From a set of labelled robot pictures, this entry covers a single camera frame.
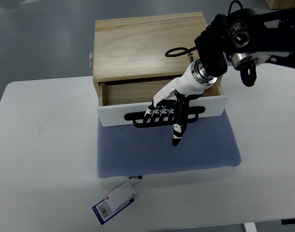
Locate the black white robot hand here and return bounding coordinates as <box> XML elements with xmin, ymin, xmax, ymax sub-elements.
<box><xmin>143</xmin><ymin>59</ymin><xmax>227</xmax><ymax>146</ymax></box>

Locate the black drawer handle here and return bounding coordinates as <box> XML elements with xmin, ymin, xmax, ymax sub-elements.
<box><xmin>124</xmin><ymin>106</ymin><xmax>206</xmax><ymax>128</ymax></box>

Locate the white drawer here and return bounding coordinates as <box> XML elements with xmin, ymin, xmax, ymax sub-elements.
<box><xmin>97</xmin><ymin>76</ymin><xmax>228</xmax><ymax>127</ymax></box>

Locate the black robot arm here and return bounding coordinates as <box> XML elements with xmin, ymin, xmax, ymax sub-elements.
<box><xmin>165</xmin><ymin>7</ymin><xmax>295</xmax><ymax>87</ymax></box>

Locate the wooden drawer cabinet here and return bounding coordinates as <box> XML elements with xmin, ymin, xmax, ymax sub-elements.
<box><xmin>92</xmin><ymin>11</ymin><xmax>222</xmax><ymax>107</ymax></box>

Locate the blue mesh cushion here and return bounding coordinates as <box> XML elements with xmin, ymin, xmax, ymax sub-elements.
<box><xmin>97</xmin><ymin>112</ymin><xmax>241</xmax><ymax>178</ymax></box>

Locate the white blue product tag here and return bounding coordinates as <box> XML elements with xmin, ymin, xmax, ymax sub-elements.
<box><xmin>92</xmin><ymin>180</ymin><xmax>137</xmax><ymax>225</ymax></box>

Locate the cardboard box corner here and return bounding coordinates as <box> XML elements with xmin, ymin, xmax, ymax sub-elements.
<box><xmin>265</xmin><ymin>0</ymin><xmax>295</xmax><ymax>10</ymax></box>

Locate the white table leg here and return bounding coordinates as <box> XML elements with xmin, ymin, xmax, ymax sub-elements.
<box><xmin>243</xmin><ymin>222</ymin><xmax>257</xmax><ymax>232</ymax></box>

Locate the black table controller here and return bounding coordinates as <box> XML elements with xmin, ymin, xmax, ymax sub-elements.
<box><xmin>281</xmin><ymin>218</ymin><xmax>295</xmax><ymax>225</ymax></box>

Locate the metal bracket behind cabinet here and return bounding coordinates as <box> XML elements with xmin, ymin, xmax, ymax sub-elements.
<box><xmin>89</xmin><ymin>52</ymin><xmax>94</xmax><ymax>71</ymax></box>

